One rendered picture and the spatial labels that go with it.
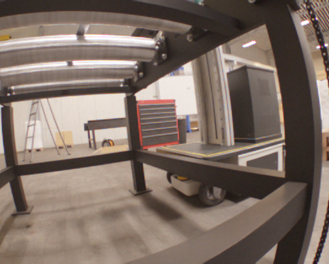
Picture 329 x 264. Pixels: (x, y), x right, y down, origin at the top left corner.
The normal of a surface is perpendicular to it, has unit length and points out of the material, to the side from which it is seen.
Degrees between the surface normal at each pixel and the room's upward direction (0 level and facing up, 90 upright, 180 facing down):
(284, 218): 90
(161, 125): 90
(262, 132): 90
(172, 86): 90
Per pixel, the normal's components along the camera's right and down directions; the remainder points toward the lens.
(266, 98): 0.37, -0.01
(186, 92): 0.06, 0.03
